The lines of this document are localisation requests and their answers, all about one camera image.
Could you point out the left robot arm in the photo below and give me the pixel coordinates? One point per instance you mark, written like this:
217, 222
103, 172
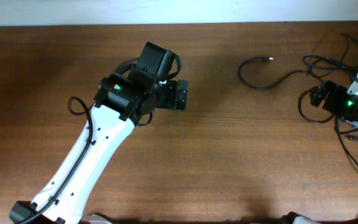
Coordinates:
136, 88

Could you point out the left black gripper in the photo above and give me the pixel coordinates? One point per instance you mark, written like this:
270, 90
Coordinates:
171, 102

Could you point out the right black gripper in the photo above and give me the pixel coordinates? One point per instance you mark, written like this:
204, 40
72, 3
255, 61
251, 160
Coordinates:
317, 96

